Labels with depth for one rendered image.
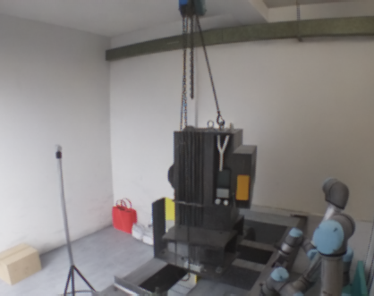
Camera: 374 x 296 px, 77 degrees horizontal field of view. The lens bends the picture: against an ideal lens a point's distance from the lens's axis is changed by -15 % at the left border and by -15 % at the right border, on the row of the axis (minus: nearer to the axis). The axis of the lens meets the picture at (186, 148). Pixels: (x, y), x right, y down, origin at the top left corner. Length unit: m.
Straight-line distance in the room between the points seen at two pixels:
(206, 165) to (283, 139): 1.22
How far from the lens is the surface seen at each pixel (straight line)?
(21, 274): 3.31
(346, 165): 2.88
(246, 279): 2.09
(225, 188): 1.95
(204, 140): 1.90
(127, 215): 3.98
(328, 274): 1.16
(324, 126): 2.84
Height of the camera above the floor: 1.76
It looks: 8 degrees down
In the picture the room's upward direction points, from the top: straight up
